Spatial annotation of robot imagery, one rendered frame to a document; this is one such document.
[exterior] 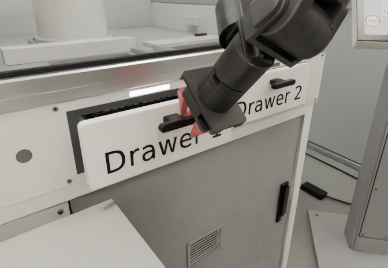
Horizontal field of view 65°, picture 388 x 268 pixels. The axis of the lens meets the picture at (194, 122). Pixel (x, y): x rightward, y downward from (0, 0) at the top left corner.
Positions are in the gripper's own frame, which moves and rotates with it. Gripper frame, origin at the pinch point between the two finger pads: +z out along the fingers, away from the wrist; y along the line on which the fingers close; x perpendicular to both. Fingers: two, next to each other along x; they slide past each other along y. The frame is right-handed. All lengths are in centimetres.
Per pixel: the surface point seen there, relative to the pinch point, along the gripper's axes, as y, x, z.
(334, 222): -45, -100, 73
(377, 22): 13, -75, -5
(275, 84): 3.6, -25.2, 0.2
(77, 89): 10.8, 15.4, 0.1
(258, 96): 3.9, -24.0, 5.0
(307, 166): -15, -142, 105
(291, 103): 0.8, -37.2, 8.4
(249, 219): -20, -29, 37
